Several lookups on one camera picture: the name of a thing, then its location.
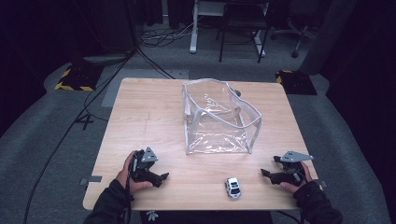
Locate grey curtain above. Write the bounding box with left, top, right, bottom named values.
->
left=299, top=0, right=358, bottom=77

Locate yellow black striped floor plate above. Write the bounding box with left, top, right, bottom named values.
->
left=275, top=69, right=318, bottom=96
left=54, top=63, right=105, bottom=92

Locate person's dark clothing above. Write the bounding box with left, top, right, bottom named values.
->
left=139, top=210, right=275, bottom=224

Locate white toy car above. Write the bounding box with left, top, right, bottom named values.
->
left=224, top=176, right=243, bottom=200

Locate person's left hand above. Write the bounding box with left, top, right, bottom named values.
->
left=115, top=150, right=154, bottom=196

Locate office chair wheeled base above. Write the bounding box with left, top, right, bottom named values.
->
left=270, top=17, right=316, bottom=59

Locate person's right hand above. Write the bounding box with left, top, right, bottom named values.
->
left=279, top=161, right=314, bottom=194

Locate clear plastic bag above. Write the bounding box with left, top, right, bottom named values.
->
left=181, top=77, right=262, bottom=156

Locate bundle of floor cables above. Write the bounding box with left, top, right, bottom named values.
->
left=139, top=18, right=200, bottom=49

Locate white desk leg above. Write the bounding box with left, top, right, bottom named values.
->
left=252, top=29, right=266, bottom=58
left=189, top=0, right=201, bottom=55

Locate grey stand base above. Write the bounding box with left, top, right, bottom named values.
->
left=81, top=53, right=133, bottom=66

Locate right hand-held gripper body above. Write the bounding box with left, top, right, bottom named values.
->
left=273, top=150, right=315, bottom=185

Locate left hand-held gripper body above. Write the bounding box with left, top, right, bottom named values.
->
left=129, top=147, right=160, bottom=185

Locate long black floor cable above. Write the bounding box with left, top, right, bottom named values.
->
left=21, top=46, right=138, bottom=224

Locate black chair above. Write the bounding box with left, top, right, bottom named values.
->
left=217, top=0, right=271, bottom=63

